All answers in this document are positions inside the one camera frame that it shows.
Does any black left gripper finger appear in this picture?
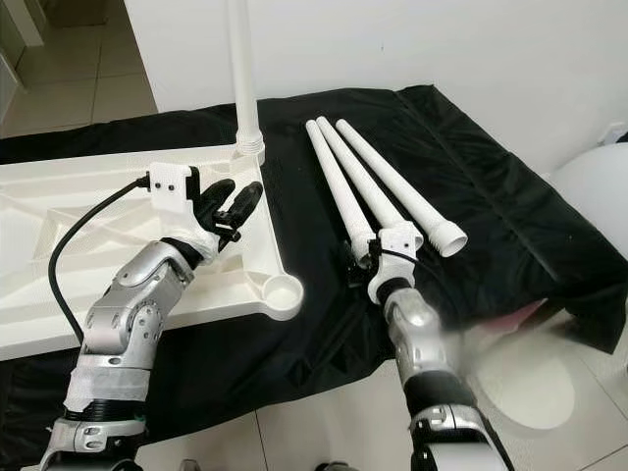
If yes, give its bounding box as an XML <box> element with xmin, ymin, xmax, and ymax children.
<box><xmin>199</xmin><ymin>179</ymin><xmax>237</xmax><ymax>225</ymax></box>
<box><xmin>226</xmin><ymin>182</ymin><xmax>265</xmax><ymax>235</ymax></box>

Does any white plastic table leg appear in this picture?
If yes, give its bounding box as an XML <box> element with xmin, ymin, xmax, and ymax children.
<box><xmin>316</xmin><ymin>116</ymin><xmax>408</xmax><ymax>236</ymax></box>
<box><xmin>304</xmin><ymin>119</ymin><xmax>379</xmax><ymax>264</ymax></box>
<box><xmin>226</xmin><ymin>0</ymin><xmax>268</xmax><ymax>160</ymax></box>
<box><xmin>335</xmin><ymin>118</ymin><xmax>469</xmax><ymax>258</ymax></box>

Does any white plastic table top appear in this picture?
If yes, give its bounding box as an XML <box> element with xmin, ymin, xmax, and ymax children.
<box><xmin>0</xmin><ymin>142</ymin><xmax>305</xmax><ymax>362</ymax></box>

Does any black cloth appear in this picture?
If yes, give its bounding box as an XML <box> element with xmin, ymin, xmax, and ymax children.
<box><xmin>0</xmin><ymin>83</ymin><xmax>628</xmax><ymax>471</ymax></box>

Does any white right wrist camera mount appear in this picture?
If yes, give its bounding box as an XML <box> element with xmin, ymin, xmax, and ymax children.
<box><xmin>366</xmin><ymin>221</ymin><xmax>425</xmax><ymax>305</ymax></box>

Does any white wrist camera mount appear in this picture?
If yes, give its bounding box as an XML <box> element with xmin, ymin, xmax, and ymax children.
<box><xmin>366</xmin><ymin>221</ymin><xmax>425</xmax><ymax>305</ymax></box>
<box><xmin>147</xmin><ymin>162</ymin><xmax>222</xmax><ymax>264</ymax></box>

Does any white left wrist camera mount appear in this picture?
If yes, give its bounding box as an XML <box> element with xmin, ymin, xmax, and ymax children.
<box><xmin>147</xmin><ymin>162</ymin><xmax>222</xmax><ymax>264</ymax></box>

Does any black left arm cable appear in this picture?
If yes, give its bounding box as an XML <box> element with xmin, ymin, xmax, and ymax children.
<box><xmin>47</xmin><ymin>175</ymin><xmax>154</xmax><ymax>344</ymax></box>

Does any white door frame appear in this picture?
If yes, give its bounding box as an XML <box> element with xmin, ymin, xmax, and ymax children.
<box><xmin>0</xmin><ymin>0</ymin><xmax>35</xmax><ymax>50</ymax></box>

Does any wall socket with black plug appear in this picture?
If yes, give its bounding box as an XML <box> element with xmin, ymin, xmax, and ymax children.
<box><xmin>603</xmin><ymin>123</ymin><xmax>628</xmax><ymax>148</ymax></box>

